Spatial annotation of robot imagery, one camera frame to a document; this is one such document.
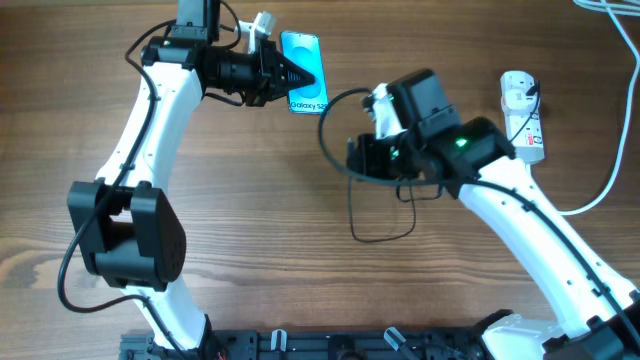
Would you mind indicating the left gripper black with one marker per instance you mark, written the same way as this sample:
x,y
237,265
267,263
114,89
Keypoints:
x,y
271,64

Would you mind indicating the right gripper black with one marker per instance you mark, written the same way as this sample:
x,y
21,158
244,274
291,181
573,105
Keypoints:
x,y
369,167

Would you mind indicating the teal Galaxy smartphone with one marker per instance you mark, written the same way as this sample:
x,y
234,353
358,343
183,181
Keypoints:
x,y
305,51

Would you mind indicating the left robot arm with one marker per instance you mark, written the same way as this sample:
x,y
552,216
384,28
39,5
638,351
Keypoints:
x,y
125,228

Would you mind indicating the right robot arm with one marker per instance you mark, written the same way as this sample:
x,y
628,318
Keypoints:
x,y
419,137

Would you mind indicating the white power strip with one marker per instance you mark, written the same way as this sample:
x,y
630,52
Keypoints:
x,y
520,101

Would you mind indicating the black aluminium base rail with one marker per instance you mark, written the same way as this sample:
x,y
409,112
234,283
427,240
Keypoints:
x,y
392,343

